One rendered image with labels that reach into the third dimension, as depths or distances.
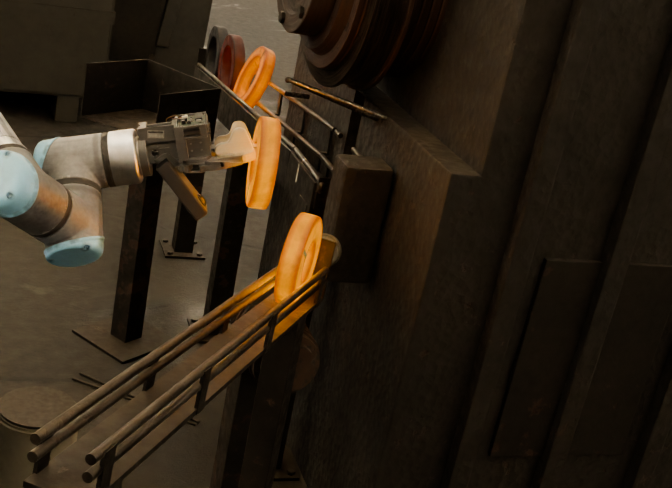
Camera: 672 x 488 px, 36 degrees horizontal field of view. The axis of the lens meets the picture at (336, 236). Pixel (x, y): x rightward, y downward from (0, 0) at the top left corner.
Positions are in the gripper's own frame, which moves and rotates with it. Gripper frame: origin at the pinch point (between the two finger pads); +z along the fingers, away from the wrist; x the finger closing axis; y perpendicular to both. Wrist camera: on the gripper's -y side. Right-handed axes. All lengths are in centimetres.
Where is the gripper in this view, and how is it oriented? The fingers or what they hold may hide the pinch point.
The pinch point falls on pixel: (263, 152)
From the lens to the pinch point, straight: 173.4
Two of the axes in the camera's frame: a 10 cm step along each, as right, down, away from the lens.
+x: -1.1, -4.0, 9.1
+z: 9.9, -1.3, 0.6
